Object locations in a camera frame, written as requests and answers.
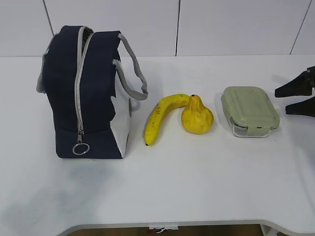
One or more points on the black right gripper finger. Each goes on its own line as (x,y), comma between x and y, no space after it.
(302,85)
(304,108)

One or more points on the green lid glass container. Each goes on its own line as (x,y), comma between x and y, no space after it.
(249,112)

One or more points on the yellow pear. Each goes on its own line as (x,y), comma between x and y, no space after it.
(197,118)

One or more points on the yellow banana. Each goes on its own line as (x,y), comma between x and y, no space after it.
(163,107)

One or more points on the navy blue lunch bag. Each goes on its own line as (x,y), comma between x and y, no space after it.
(90,79)

